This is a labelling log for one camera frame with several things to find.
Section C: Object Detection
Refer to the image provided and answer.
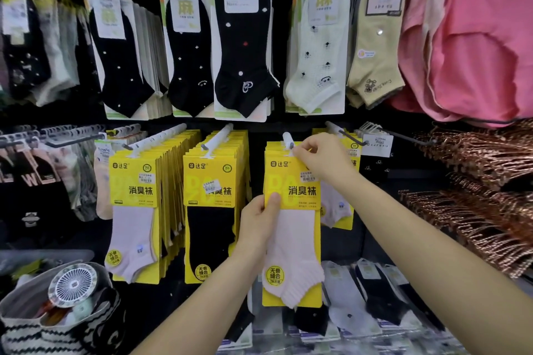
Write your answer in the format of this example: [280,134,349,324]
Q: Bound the black white zigzag tote bag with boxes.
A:
[0,262,125,355]

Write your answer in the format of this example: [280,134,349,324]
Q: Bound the heap of copper hangers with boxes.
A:
[399,119,533,278]

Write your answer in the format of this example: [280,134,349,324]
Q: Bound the row black socks white cards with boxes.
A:
[158,0,280,123]

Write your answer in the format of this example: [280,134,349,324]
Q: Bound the cream dotted sock pack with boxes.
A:
[284,0,353,115]

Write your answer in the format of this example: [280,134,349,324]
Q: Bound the black dotted tall socks bunch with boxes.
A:
[0,0,80,108]

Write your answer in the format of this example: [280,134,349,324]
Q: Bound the clear price tag holder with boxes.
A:
[361,133,394,159]

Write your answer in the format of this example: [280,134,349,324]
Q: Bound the person's left hand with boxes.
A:
[237,192,283,260]

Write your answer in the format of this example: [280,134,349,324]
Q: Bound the white plastic bin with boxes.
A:
[0,250,95,275]

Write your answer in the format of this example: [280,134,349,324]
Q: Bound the pink garments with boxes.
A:
[387,0,533,129]

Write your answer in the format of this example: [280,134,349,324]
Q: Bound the black dotted sock white card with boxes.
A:
[84,0,172,121]

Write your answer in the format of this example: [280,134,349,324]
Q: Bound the person's left forearm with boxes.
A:
[131,248,267,355]

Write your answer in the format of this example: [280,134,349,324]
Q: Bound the white handheld fan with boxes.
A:
[48,263,98,309]

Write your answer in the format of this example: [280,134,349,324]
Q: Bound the beige sock pack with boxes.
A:
[346,0,407,110]

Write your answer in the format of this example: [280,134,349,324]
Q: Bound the bunch of pastel sock packs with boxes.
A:
[93,125,147,220]

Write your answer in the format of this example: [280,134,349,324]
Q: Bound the row black socks peach cuffs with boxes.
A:
[0,125,99,239]

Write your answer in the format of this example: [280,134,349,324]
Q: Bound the person's right forearm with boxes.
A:
[337,174,533,355]

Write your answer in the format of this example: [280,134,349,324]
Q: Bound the person's right hand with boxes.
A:
[293,133,361,189]

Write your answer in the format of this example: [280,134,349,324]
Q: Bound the row of clear bagged socks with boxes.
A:
[216,258,471,355]

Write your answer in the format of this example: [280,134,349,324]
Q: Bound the yellow packet pink sock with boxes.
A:
[262,150,325,310]

